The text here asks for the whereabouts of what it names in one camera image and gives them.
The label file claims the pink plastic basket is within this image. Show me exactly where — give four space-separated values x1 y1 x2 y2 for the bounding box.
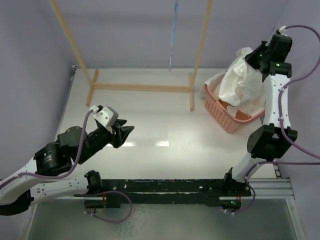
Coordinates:
205 85 265 134

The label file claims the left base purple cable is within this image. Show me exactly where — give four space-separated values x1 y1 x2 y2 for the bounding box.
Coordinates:
83 190 133 223

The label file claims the blue wire hanger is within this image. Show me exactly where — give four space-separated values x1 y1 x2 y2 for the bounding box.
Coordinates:
169 0 179 72

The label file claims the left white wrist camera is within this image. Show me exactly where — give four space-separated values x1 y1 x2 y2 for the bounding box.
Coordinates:
90 105 119 133

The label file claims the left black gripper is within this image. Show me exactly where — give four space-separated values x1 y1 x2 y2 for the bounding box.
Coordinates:
78 118 135 164

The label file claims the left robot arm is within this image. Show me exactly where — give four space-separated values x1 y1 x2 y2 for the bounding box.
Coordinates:
0 119 134 216

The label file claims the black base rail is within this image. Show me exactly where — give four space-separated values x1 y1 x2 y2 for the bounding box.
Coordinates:
84 170 251 209

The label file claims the wooden clothes rack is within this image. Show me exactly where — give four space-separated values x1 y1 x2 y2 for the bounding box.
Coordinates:
48 0 214 112

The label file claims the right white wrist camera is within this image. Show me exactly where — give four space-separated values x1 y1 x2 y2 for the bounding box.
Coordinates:
275 25 288 37

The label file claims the white shirt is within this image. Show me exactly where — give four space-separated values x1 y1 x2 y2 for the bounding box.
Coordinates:
199 47 266 117

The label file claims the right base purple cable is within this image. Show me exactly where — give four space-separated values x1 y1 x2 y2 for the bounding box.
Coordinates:
221 183 256 215

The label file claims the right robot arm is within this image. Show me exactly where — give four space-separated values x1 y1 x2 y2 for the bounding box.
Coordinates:
219 32 298 197

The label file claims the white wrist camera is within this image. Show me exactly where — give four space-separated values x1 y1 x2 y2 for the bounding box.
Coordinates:
275 25 288 37
90 105 119 133

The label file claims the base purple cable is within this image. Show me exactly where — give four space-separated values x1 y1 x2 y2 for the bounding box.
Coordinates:
221 183 256 215
83 190 133 223

